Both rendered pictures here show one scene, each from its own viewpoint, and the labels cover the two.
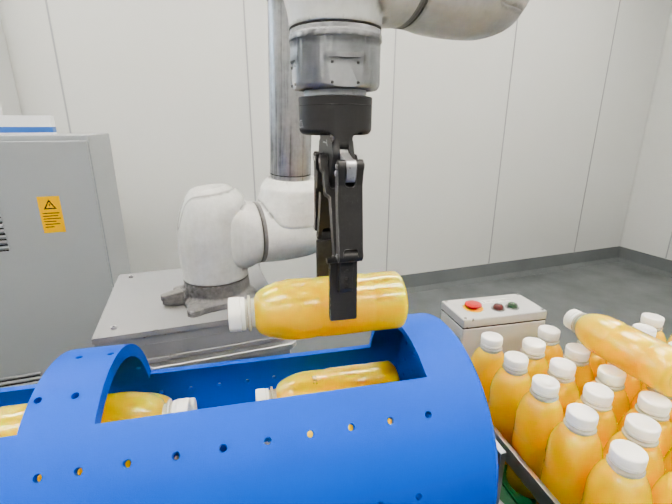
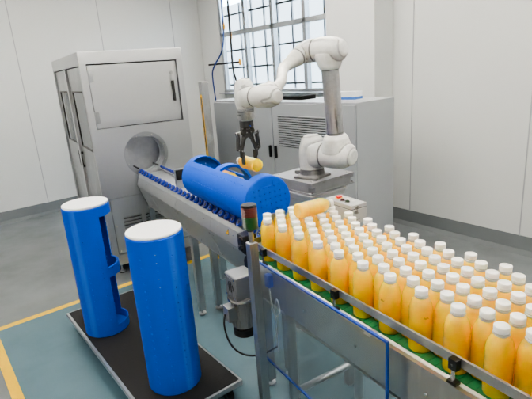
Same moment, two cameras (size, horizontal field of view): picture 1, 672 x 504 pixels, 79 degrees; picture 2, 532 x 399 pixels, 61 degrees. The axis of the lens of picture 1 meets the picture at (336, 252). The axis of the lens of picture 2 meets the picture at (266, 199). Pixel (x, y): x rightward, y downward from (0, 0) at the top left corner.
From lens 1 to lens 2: 2.32 m
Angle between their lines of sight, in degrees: 69
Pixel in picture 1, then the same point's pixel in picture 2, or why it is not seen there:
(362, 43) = (240, 112)
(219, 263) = (302, 161)
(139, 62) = (457, 42)
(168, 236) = (454, 166)
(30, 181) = not seen: hidden behind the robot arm
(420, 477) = (236, 195)
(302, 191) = (328, 140)
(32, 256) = not seen: hidden behind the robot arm
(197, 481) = (220, 182)
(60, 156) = (345, 112)
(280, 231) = (321, 154)
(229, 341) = (298, 189)
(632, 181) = not seen: outside the picture
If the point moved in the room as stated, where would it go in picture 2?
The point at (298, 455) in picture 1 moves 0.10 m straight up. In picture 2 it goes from (228, 184) to (226, 165)
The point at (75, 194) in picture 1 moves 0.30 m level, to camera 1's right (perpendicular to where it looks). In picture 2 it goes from (348, 130) to (367, 134)
